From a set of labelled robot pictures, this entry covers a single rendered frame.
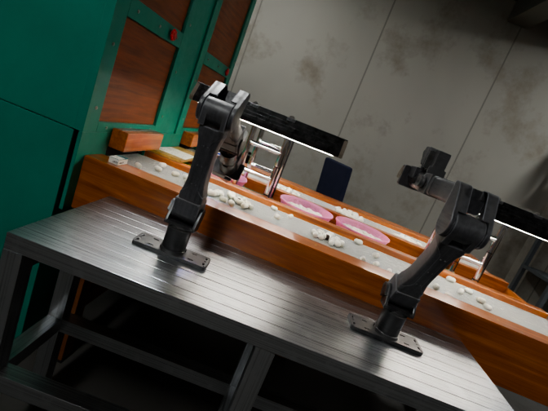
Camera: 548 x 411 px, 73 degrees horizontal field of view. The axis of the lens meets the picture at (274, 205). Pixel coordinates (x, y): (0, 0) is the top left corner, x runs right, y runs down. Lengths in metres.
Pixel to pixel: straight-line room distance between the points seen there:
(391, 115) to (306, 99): 0.88
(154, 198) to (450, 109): 3.44
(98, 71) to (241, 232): 0.64
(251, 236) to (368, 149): 2.95
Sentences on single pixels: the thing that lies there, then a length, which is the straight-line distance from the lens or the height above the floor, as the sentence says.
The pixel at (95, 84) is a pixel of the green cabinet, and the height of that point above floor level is 0.99.
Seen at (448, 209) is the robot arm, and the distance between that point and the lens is 0.88.
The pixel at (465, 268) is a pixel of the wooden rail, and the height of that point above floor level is 0.75.
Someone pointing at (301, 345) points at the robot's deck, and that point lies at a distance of 0.85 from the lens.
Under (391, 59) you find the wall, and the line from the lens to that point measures 4.09.
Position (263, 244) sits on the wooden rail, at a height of 0.72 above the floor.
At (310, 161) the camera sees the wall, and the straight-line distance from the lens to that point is 3.95.
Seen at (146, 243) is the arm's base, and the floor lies 0.68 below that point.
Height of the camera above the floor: 1.09
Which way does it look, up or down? 12 degrees down
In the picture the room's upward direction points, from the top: 22 degrees clockwise
